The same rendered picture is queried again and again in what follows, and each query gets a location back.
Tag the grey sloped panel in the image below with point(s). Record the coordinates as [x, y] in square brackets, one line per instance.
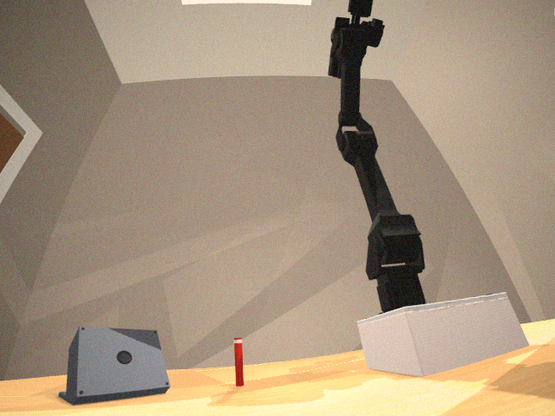
[113, 364]

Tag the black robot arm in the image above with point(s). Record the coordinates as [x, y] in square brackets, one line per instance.
[393, 238]

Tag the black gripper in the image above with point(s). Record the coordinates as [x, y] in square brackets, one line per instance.
[358, 9]

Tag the red peg with white band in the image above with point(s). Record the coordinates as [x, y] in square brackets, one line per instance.
[238, 349]

